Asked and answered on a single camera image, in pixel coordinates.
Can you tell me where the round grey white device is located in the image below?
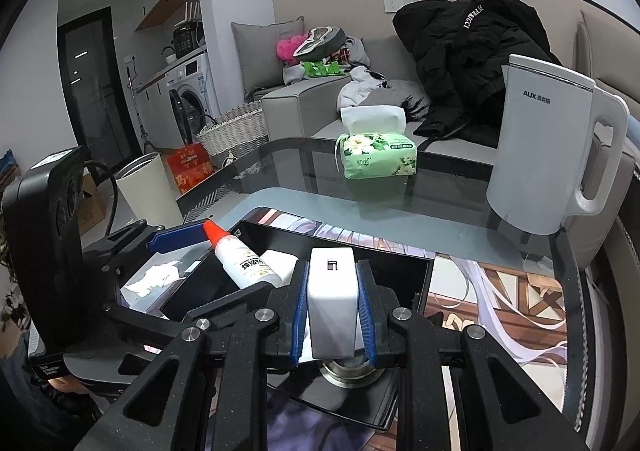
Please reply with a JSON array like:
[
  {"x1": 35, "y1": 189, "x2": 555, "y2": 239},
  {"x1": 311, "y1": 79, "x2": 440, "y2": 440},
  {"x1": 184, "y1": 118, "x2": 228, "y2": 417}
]
[{"x1": 319, "y1": 355, "x2": 384, "y2": 389}]

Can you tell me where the black cardboard box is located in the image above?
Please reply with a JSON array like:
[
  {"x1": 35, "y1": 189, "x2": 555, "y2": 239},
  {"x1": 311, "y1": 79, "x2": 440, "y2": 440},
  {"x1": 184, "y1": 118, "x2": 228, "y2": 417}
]
[{"x1": 158, "y1": 219, "x2": 435, "y2": 432}]

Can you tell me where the white glue bottle orange cap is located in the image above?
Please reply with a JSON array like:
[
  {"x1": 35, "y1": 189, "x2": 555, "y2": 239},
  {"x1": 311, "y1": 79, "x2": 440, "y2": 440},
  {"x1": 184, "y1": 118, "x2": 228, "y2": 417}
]
[{"x1": 203, "y1": 220, "x2": 283, "y2": 289}]

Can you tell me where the white plug adapter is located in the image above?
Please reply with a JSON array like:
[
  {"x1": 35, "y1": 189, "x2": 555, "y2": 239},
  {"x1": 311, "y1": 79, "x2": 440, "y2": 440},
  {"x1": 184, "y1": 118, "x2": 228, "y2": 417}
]
[{"x1": 307, "y1": 247, "x2": 361, "y2": 360}]

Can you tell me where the white power bank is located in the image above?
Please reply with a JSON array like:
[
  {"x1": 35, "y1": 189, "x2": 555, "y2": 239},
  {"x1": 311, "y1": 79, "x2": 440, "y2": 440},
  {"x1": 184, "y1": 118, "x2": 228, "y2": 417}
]
[{"x1": 260, "y1": 249, "x2": 298, "y2": 285}]

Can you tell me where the person's left hand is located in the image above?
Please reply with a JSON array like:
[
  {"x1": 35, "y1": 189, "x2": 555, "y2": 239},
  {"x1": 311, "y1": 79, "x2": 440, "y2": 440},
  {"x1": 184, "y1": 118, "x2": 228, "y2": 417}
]
[{"x1": 49, "y1": 375, "x2": 89, "y2": 395}]

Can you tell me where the crumpled white tissue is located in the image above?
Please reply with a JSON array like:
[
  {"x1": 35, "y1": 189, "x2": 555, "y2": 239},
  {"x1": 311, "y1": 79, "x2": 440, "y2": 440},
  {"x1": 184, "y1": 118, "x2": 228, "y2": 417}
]
[{"x1": 122, "y1": 259, "x2": 180, "y2": 304}]

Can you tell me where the cream tumbler cup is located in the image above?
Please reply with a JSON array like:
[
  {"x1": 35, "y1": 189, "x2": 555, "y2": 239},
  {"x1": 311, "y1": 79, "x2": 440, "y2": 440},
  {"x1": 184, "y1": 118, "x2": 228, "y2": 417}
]
[{"x1": 115, "y1": 152, "x2": 182, "y2": 228}]

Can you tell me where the red gift box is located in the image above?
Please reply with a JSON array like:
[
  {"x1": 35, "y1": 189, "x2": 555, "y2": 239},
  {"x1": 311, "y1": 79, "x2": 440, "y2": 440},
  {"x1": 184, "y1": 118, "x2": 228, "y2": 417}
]
[{"x1": 167, "y1": 142, "x2": 214, "y2": 194}]

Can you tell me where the white woven basket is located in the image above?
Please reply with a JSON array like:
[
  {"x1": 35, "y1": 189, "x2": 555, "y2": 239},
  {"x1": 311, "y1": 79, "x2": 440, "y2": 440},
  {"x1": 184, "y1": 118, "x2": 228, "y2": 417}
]
[{"x1": 196, "y1": 101, "x2": 268, "y2": 156}]

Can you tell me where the anime printed desk mat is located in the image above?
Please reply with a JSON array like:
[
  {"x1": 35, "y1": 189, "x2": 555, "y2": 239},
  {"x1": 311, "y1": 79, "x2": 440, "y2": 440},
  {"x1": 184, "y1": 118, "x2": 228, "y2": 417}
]
[{"x1": 242, "y1": 208, "x2": 568, "y2": 450}]

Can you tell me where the white washing machine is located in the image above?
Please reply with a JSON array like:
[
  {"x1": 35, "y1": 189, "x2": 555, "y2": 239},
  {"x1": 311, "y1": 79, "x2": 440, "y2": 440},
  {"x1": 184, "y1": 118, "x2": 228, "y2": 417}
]
[{"x1": 165, "y1": 52, "x2": 220, "y2": 145}]

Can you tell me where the green tissue pack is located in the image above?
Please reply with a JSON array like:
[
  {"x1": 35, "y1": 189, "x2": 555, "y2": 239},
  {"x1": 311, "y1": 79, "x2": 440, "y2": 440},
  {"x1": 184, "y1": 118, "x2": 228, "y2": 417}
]
[{"x1": 334, "y1": 133, "x2": 418, "y2": 180}]

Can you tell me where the grey throw pillow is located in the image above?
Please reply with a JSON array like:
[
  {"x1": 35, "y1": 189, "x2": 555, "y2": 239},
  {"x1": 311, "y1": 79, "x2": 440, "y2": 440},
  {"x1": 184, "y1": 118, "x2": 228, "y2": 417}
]
[{"x1": 231, "y1": 17, "x2": 305, "y2": 100}]

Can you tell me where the pink plush toy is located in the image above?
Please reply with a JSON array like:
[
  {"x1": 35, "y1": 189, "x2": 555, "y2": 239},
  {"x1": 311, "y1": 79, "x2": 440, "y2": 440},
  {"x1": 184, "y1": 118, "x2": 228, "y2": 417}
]
[{"x1": 276, "y1": 34, "x2": 307, "y2": 66}]

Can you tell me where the grey sofa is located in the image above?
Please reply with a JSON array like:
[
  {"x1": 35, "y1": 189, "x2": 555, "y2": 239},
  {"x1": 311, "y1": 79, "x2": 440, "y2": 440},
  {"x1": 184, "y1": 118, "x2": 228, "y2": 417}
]
[{"x1": 232, "y1": 10, "x2": 640, "y2": 432}]

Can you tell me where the white electric kettle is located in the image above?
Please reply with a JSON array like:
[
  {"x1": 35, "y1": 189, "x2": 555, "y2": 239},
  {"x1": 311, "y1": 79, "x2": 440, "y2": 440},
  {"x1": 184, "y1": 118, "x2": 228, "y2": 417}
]
[{"x1": 486, "y1": 54, "x2": 629, "y2": 235}]

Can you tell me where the black puffer jacket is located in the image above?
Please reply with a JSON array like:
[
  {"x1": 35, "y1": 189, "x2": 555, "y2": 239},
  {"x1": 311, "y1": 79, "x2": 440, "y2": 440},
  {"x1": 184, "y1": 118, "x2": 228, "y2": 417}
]
[{"x1": 393, "y1": 0, "x2": 561, "y2": 148}]

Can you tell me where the wall power socket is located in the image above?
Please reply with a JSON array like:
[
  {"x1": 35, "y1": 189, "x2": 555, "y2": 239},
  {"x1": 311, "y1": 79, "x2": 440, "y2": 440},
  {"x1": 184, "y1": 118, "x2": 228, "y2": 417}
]
[{"x1": 383, "y1": 0, "x2": 414, "y2": 14}]

